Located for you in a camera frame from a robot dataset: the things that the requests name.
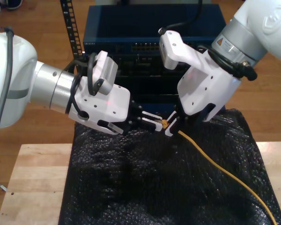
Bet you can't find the yellow network cable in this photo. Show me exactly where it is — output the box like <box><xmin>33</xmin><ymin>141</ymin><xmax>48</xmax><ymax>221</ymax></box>
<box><xmin>161</xmin><ymin>119</ymin><xmax>278</xmax><ymax>225</ymax></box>

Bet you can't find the black rack server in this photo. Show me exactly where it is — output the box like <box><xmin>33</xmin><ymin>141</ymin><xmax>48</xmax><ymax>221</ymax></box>
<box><xmin>83</xmin><ymin>53</ymin><xmax>195</xmax><ymax>78</ymax></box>

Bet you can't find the black bubble mat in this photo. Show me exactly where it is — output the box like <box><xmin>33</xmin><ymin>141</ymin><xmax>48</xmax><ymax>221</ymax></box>
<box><xmin>58</xmin><ymin>108</ymin><xmax>281</xmax><ymax>225</ymax></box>

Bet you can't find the blue metal base plate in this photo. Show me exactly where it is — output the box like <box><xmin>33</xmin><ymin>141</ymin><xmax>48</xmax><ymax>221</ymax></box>
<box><xmin>139</xmin><ymin>102</ymin><xmax>179</xmax><ymax>113</ymax></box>

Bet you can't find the blue network switch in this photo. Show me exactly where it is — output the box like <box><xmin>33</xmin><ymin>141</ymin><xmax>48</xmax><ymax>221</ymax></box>
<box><xmin>82</xmin><ymin>4</ymin><xmax>227</xmax><ymax>56</ymax></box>

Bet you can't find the black perforated rack post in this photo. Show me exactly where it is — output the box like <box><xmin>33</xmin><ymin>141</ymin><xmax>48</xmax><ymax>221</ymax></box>
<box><xmin>60</xmin><ymin>0</ymin><xmax>86</xmax><ymax>63</ymax></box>

